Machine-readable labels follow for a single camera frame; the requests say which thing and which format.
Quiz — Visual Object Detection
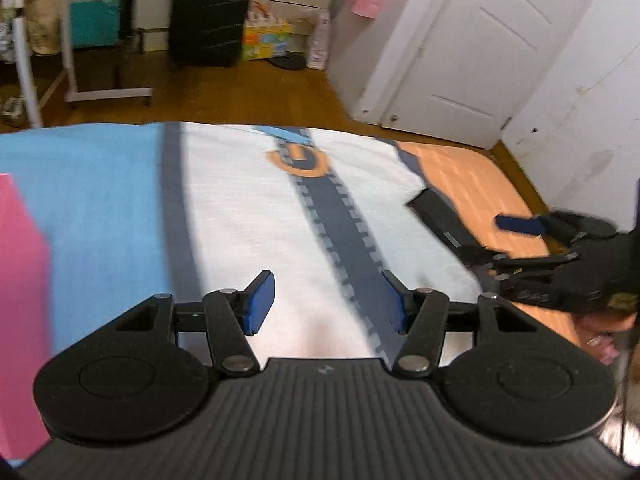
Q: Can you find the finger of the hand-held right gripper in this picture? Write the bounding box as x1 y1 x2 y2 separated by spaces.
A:
492 251 583 281
495 210 618 243

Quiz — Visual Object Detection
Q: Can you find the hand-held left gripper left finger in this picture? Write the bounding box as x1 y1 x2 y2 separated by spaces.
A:
107 270 276 377

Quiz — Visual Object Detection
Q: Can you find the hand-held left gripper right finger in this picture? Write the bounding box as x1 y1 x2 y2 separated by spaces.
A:
381 270 541 377

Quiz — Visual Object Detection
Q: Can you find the dark glossy snack packet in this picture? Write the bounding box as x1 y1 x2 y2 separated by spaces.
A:
404 187 506 268

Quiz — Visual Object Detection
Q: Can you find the pink plastic box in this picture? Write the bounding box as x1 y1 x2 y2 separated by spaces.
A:
0 172 53 461

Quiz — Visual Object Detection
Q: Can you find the person's right hand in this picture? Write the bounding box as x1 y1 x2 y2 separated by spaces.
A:
575 310 626 366

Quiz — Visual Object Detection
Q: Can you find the printed road blanket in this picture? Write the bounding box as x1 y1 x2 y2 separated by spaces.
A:
0 121 591 466

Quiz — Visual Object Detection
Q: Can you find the white door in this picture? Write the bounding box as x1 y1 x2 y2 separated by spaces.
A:
350 0 601 150

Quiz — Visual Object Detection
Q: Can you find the black slipper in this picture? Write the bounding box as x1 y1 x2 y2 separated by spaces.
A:
267 54 306 71

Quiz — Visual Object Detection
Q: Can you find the colourful gift bag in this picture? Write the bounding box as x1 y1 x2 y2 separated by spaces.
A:
242 1 293 61

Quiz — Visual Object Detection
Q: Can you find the pink white package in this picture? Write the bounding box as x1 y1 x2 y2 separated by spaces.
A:
306 9 332 70

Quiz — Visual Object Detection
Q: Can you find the black suitcase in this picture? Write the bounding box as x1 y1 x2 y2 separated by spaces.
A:
169 0 257 67

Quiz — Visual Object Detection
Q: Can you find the grey shoe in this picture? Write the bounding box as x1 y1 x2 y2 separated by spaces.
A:
0 96 25 128

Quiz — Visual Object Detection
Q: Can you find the black metal stand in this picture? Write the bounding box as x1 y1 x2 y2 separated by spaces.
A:
117 0 140 86

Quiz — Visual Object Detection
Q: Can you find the teal tote bag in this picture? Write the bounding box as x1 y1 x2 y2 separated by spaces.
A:
69 0 126 50

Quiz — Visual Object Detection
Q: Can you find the white rolling table stand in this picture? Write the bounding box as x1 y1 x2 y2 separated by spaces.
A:
12 0 153 128

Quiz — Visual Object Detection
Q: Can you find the beige tote bag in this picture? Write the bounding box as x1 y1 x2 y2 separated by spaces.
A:
22 0 66 56

